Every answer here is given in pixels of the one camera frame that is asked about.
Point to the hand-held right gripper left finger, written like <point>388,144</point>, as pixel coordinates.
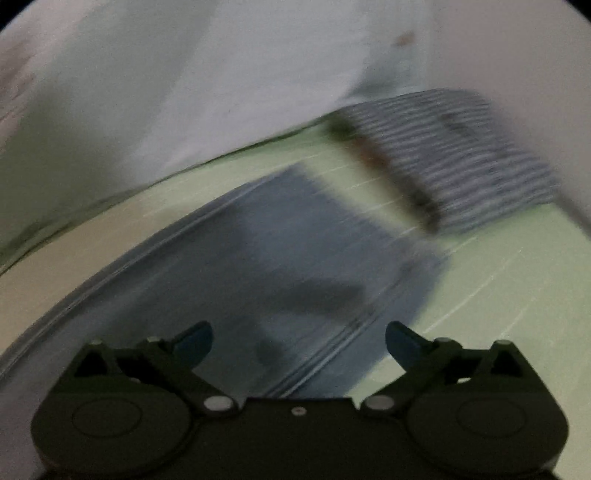
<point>196,340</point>

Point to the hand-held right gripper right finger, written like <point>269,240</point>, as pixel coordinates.
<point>400,342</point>

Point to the blue denim garment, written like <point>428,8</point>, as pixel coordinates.
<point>277,277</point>

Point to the light green mat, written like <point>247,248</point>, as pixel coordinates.
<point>485,295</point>

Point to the striped folded garment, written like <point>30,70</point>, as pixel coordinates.
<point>457,161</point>

